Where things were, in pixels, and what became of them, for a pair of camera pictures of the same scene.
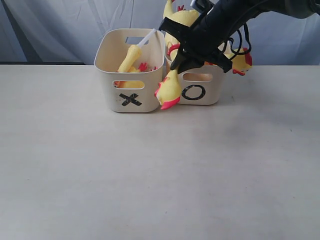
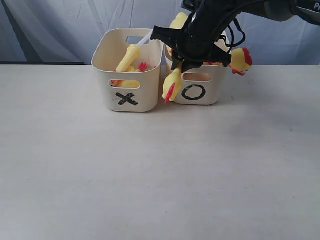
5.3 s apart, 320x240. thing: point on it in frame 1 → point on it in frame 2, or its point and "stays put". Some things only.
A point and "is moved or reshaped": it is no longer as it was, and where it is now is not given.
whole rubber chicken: x=168 y=90 is moved or reshaped
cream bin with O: x=201 y=86 stays put
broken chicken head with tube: x=133 y=53 stays put
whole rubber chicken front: x=241 y=63 stays put
